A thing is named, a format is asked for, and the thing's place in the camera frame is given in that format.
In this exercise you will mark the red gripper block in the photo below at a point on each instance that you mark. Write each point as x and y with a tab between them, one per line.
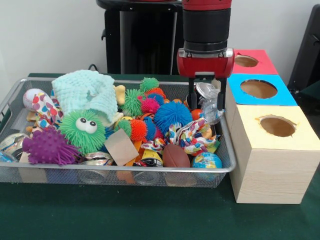
205	65

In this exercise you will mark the clear plastic bottle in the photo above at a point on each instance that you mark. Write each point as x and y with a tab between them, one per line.
210	112

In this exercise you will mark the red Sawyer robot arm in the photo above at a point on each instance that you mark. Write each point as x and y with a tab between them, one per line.
206	25

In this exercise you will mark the wooden box with three holes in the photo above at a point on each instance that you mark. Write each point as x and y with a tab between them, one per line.
270	175

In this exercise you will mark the shallow clear mesh bin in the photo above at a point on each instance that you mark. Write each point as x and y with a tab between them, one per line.
75	177

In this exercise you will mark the black and red soda can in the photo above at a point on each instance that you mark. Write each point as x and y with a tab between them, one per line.
203	88

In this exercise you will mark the blue spiky rubber ball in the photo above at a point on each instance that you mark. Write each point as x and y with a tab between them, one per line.
172	116

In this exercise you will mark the colourful spotted cloth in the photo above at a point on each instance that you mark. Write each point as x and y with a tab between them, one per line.
192	137

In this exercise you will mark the small globe ball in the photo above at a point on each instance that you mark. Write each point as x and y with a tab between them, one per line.
206	160

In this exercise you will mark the small brown football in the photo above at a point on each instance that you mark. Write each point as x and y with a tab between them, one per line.
176	156

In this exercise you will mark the plain wooden block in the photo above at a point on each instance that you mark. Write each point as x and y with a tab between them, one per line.
121	147

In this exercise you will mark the black upright panel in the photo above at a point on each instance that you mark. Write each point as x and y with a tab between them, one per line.
307	50

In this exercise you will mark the mint green knitted cloth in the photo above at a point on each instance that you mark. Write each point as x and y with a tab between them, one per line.
80	92

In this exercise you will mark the green spiky toy with eyes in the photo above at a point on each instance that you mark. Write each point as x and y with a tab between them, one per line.
80	140

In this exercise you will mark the purple spiky rubber toy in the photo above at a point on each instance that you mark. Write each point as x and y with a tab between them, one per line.
47	150

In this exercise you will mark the white baseball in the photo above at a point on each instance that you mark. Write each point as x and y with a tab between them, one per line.
30	98

